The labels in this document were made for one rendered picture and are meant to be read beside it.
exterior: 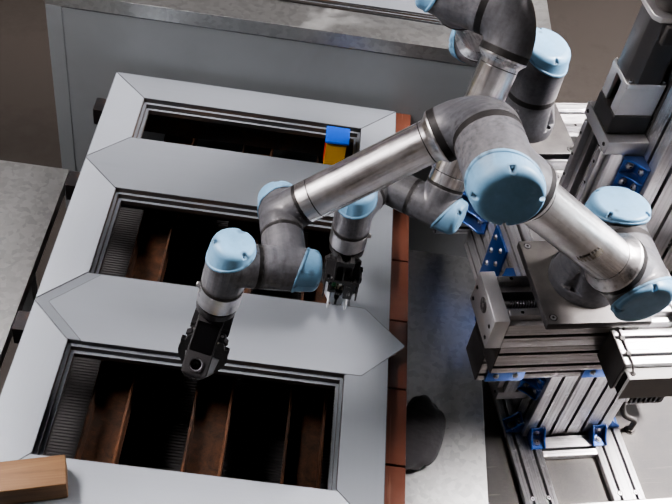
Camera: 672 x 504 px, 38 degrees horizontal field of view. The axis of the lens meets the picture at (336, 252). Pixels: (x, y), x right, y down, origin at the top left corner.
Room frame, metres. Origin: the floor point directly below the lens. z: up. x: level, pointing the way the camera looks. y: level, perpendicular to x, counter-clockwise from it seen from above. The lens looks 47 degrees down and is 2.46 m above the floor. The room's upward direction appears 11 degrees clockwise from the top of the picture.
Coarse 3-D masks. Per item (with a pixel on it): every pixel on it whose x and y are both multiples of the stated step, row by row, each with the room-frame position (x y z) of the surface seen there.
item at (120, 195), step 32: (256, 128) 1.92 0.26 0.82; (288, 128) 1.93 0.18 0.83; (320, 128) 1.94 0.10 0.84; (352, 128) 1.95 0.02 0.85; (128, 192) 1.58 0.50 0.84; (320, 224) 1.61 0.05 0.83; (96, 256) 1.37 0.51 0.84; (64, 288) 1.26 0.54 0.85; (64, 352) 1.11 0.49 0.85; (96, 352) 1.13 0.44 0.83; (128, 352) 1.14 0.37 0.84; (160, 352) 1.15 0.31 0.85; (64, 384) 1.05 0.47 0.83; (320, 384) 1.16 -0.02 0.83
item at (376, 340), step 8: (368, 312) 1.35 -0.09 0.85; (368, 320) 1.33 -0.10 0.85; (376, 320) 1.33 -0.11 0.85; (368, 328) 1.31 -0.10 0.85; (376, 328) 1.31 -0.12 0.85; (384, 328) 1.31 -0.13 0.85; (368, 336) 1.28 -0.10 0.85; (376, 336) 1.29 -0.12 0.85; (384, 336) 1.29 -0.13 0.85; (368, 344) 1.26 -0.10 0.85; (376, 344) 1.27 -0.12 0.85; (384, 344) 1.27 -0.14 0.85; (368, 352) 1.24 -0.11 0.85; (376, 352) 1.25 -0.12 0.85; (384, 352) 1.25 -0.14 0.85; (368, 360) 1.22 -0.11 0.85; (376, 360) 1.23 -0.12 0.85; (384, 360) 1.23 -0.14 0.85; (368, 368) 1.20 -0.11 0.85
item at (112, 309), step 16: (112, 288) 1.28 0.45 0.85; (128, 288) 1.29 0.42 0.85; (96, 304) 1.23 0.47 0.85; (112, 304) 1.24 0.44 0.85; (128, 304) 1.25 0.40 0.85; (96, 320) 1.19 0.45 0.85; (112, 320) 1.20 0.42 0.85; (128, 320) 1.21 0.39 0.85; (96, 336) 1.15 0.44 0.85; (112, 336) 1.16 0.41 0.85
